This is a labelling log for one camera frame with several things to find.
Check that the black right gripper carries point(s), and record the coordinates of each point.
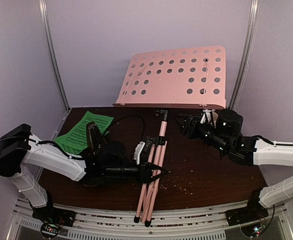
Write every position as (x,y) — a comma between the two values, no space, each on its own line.
(192,126)

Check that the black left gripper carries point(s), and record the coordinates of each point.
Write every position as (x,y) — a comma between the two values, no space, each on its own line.
(145,174)

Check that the pink music stand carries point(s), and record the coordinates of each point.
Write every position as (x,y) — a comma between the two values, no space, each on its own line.
(184,78)

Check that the brown wooden metronome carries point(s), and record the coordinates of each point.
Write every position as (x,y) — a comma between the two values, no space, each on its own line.
(93,136)

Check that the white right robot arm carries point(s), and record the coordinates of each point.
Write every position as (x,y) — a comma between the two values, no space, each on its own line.
(257,150)

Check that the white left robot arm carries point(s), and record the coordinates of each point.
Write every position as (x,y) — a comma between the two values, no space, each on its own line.
(19,148)

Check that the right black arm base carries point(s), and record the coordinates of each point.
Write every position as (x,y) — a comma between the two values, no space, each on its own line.
(253,211)

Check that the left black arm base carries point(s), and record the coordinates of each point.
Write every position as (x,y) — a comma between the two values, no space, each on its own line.
(49,214)

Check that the white floral ceramic mug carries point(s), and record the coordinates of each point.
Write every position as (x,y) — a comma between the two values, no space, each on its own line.
(214,117)

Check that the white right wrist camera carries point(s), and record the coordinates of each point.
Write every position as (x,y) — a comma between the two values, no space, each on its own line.
(206,118)

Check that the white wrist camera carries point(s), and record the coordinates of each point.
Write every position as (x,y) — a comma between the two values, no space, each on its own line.
(142,149)
(206,118)

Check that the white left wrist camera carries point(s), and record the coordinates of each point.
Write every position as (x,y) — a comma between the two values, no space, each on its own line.
(142,149)

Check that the right aluminium frame post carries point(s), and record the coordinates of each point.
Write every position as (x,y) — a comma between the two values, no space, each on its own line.
(247,49)

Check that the aluminium frame post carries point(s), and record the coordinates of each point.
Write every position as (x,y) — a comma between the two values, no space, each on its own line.
(52,55)
(247,49)

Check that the left aluminium frame post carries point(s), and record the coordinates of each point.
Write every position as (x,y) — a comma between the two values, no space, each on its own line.
(52,55)

